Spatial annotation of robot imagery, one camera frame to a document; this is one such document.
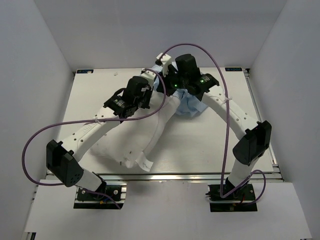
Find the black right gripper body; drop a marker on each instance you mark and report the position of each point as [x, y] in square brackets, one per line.
[171, 82]

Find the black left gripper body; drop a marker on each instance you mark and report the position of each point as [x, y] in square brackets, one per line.
[144, 102]

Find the light blue pillowcase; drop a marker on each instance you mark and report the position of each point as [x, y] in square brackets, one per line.
[180, 103]

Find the white pillow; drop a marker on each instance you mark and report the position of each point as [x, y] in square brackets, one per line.
[130, 142]

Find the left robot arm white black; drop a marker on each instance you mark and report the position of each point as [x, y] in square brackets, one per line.
[62, 157]

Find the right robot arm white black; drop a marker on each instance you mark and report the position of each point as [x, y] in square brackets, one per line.
[253, 136]

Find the blue sticker right corner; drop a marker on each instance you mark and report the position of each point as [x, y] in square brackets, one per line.
[233, 69]

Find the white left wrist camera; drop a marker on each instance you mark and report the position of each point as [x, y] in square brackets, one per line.
[149, 75]

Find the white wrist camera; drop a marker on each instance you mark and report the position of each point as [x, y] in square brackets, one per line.
[164, 60]
[149, 75]

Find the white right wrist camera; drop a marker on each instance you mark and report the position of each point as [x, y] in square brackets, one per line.
[164, 60]

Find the aluminium table front rail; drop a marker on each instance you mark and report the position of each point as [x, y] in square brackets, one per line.
[182, 177]

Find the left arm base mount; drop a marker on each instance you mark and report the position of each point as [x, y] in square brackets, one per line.
[113, 198]

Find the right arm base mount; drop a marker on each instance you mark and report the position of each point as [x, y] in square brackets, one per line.
[240, 201]

